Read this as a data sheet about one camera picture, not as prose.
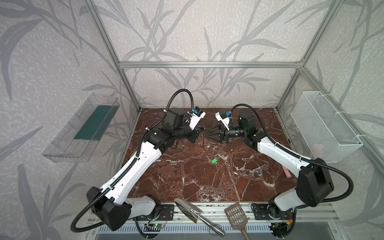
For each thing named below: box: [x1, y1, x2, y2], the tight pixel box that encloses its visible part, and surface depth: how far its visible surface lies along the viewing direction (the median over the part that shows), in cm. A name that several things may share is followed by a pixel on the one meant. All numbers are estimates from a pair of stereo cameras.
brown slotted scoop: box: [224, 202, 250, 240], surface depth 72 cm
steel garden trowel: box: [174, 198, 226, 237], surface depth 74 cm
